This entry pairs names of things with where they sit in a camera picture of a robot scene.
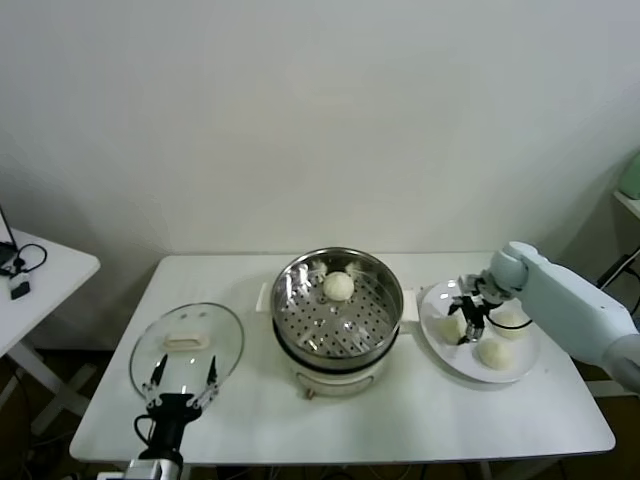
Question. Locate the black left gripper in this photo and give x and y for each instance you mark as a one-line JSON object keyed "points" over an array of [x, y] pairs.
{"points": [[170, 415]]}

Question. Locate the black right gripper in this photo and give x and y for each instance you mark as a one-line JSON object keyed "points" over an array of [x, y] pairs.
{"points": [[477, 302]]}

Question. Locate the white steamed baozi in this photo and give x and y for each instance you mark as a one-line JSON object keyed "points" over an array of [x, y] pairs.
{"points": [[510, 335], [495, 355], [338, 288], [445, 330]]}

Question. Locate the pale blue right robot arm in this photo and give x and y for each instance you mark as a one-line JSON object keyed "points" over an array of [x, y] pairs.
{"points": [[565, 300]]}

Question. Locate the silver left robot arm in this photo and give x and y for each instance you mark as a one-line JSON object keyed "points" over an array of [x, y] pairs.
{"points": [[150, 470]]}

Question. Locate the stainless steel steamer basket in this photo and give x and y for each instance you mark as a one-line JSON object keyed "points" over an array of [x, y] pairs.
{"points": [[360, 330]]}

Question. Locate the white round plate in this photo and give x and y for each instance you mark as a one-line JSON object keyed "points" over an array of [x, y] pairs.
{"points": [[450, 360]]}

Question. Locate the round glass pot lid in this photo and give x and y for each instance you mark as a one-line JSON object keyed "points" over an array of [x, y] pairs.
{"points": [[200, 325]]}

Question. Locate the white electric cooker base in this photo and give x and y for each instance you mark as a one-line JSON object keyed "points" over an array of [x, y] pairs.
{"points": [[335, 380]]}

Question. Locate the white side table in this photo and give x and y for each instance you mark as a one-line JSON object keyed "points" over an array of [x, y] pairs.
{"points": [[55, 270]]}

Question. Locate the small black device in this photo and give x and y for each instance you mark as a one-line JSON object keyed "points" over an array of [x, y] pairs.
{"points": [[20, 291]]}

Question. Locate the white shelf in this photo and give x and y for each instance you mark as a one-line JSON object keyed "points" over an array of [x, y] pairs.
{"points": [[631, 205]]}

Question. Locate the pale green container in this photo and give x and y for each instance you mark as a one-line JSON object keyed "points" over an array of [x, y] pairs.
{"points": [[632, 180]]}

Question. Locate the dark laptop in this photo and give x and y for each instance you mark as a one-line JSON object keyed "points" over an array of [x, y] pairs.
{"points": [[4, 250]]}

